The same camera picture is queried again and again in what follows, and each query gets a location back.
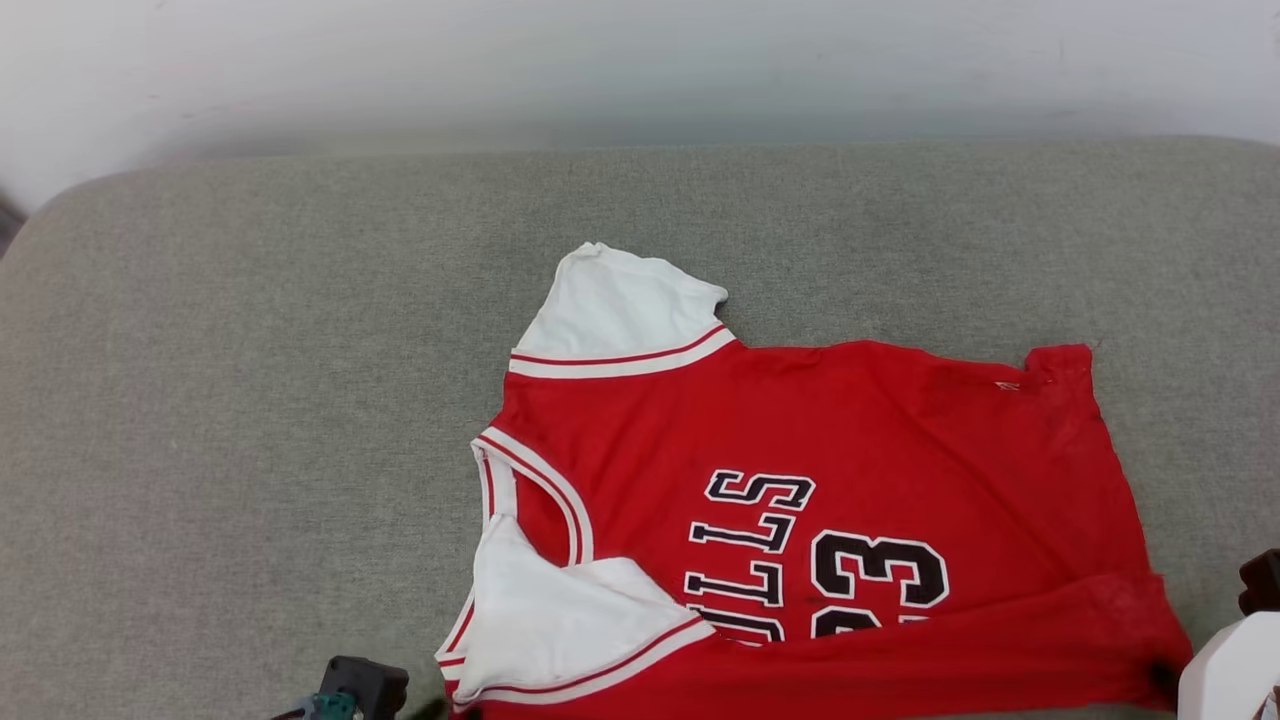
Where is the teal camera cable connector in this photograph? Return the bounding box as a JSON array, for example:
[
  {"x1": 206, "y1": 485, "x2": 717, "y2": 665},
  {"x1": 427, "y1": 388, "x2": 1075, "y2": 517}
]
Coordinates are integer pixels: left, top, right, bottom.
[{"x1": 270, "y1": 690, "x2": 359, "y2": 720}]

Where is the red basketball jersey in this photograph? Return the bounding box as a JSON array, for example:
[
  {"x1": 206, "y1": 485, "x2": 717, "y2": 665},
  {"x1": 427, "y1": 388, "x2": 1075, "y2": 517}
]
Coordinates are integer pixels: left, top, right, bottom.
[{"x1": 433, "y1": 241, "x2": 1195, "y2": 720}]

